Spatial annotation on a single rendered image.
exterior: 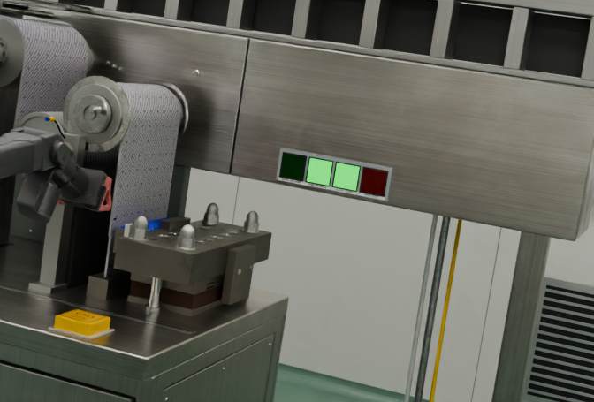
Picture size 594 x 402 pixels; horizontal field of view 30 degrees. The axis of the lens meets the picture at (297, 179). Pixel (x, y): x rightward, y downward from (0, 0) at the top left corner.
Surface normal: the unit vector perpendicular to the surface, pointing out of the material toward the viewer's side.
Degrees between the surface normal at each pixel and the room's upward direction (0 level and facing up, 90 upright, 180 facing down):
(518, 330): 90
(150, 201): 90
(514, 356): 90
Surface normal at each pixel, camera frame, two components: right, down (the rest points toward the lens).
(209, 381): 0.93, 0.18
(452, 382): -0.34, 0.06
